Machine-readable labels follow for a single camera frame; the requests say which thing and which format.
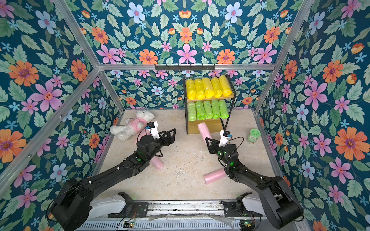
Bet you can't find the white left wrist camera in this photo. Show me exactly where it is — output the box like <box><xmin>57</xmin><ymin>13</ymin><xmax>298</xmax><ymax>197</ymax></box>
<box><xmin>145</xmin><ymin>121</ymin><xmax>160</xmax><ymax>139</ymax></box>

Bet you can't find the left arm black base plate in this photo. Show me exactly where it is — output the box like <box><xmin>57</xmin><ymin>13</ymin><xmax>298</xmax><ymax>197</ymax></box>
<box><xmin>108</xmin><ymin>192</ymin><xmax>149</xmax><ymax>218</ymax></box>

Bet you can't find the pink trash bag roll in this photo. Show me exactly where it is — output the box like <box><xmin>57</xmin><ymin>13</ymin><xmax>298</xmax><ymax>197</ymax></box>
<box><xmin>150</xmin><ymin>157</ymin><xmax>164</xmax><ymax>170</ymax></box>
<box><xmin>138</xmin><ymin>129</ymin><xmax>151</xmax><ymax>140</ymax></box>
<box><xmin>203</xmin><ymin>168</ymin><xmax>227</xmax><ymax>185</ymax></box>
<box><xmin>198</xmin><ymin>122</ymin><xmax>212</xmax><ymax>143</ymax></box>

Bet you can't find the black wall hook rail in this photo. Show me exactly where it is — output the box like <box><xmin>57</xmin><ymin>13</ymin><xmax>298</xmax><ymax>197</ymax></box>
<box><xmin>154</xmin><ymin>64</ymin><xmax>216</xmax><ymax>71</ymax></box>

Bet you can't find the green trash bag roll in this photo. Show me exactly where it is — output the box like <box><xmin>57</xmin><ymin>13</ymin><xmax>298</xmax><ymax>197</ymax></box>
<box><xmin>211</xmin><ymin>100</ymin><xmax>220</xmax><ymax>119</ymax></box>
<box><xmin>195</xmin><ymin>101</ymin><xmax>206</xmax><ymax>120</ymax></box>
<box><xmin>188</xmin><ymin>102</ymin><xmax>197</xmax><ymax>122</ymax></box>
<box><xmin>203</xmin><ymin>101</ymin><xmax>213</xmax><ymax>119</ymax></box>
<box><xmin>219</xmin><ymin>100</ymin><xmax>229</xmax><ymax>119</ymax></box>

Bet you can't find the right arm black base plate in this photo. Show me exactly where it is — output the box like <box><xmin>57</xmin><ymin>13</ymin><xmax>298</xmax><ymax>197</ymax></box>
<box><xmin>221</xmin><ymin>192</ymin><xmax>265</xmax><ymax>217</ymax></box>

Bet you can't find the yellow trash bag roll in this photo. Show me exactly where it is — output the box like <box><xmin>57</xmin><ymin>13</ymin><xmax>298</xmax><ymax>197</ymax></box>
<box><xmin>194</xmin><ymin>79</ymin><xmax>205</xmax><ymax>100</ymax></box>
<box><xmin>211</xmin><ymin>77</ymin><xmax>223</xmax><ymax>98</ymax></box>
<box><xmin>186</xmin><ymin>79</ymin><xmax>197</xmax><ymax>100</ymax></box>
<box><xmin>219</xmin><ymin>75</ymin><xmax>233</xmax><ymax>97</ymax></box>
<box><xmin>202</xmin><ymin>78</ymin><xmax>215</xmax><ymax>98</ymax></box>

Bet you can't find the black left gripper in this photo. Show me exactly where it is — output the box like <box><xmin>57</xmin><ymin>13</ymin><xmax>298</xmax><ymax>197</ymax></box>
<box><xmin>144</xmin><ymin>128</ymin><xmax>175</xmax><ymax>162</ymax></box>

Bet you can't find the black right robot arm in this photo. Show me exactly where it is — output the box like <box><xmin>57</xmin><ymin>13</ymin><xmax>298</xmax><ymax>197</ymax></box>
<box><xmin>205</xmin><ymin>138</ymin><xmax>304</xmax><ymax>230</ymax></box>

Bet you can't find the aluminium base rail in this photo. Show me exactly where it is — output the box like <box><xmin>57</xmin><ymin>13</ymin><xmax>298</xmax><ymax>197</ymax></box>
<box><xmin>75</xmin><ymin>200</ymin><xmax>276</xmax><ymax>231</ymax></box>

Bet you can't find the white pink plush toy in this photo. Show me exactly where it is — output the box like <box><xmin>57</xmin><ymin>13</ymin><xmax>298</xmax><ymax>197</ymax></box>
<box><xmin>110</xmin><ymin>111</ymin><xmax>155</xmax><ymax>141</ymax></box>

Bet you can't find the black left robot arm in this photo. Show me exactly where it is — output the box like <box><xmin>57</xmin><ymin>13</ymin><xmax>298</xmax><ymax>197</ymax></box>
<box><xmin>47</xmin><ymin>129</ymin><xmax>176</xmax><ymax>231</ymax></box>

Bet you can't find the wooden shelf with black frame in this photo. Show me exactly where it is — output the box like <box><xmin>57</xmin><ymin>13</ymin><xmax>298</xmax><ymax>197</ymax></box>
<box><xmin>183</xmin><ymin>75</ymin><xmax>236</xmax><ymax>134</ymax></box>

